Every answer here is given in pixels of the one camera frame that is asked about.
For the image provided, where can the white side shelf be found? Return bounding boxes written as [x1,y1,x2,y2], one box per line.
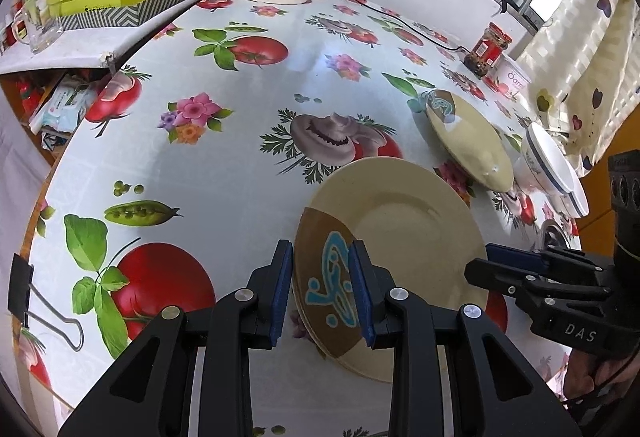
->
[0,0,231,75]

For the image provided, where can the stainless steel bowl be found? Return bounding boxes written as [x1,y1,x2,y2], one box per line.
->
[537,219,568,253]

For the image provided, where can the clear glass mug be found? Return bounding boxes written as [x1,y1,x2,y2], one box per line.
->
[12,2,63,54]

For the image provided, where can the person's right hand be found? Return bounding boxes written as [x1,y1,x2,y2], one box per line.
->
[565,349,640,418]

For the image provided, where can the white bowl with blue stripe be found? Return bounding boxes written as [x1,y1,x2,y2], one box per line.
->
[547,164,591,219]
[514,122,576,197]

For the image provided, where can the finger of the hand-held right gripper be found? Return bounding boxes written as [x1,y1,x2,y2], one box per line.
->
[486,243,608,279]
[464,258,616,313]

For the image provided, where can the black binder clip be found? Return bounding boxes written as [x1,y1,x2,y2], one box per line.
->
[7,253,83,352]

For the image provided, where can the white yogurt tub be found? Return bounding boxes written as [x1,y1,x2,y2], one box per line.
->
[492,54,531,103]

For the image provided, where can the cream patterned curtain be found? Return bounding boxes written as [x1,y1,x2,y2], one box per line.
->
[515,0,640,178]

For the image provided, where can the vegetable printed tablecloth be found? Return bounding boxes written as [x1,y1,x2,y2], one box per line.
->
[20,0,583,437]

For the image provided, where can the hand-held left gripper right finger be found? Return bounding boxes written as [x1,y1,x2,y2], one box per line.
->
[348,239,571,437]

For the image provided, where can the chili sauce glass jar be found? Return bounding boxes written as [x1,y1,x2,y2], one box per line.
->
[463,22,513,78]

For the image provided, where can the wet wipes packet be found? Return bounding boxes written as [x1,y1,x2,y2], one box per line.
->
[42,84,96,130]

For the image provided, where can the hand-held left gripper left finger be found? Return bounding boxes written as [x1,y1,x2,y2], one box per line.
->
[57,239,294,437]

